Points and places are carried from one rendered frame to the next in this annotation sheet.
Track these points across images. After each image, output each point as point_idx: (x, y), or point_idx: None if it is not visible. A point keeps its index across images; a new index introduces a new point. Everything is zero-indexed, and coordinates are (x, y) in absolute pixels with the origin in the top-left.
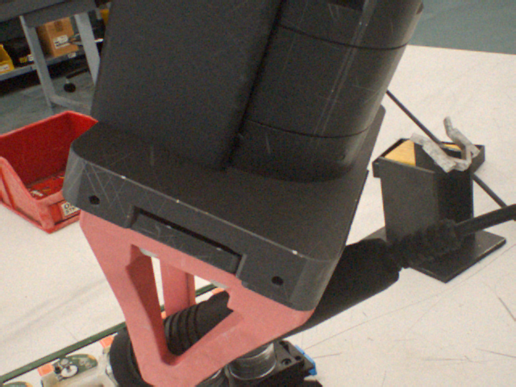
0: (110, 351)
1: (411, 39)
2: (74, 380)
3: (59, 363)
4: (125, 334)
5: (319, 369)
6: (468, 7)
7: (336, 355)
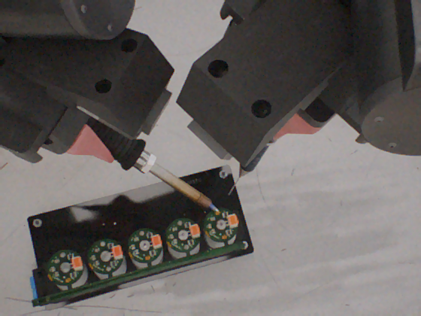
0: (144, 147)
1: None
2: (171, 174)
3: (189, 247)
4: (134, 153)
5: (27, 287)
6: None
7: (8, 297)
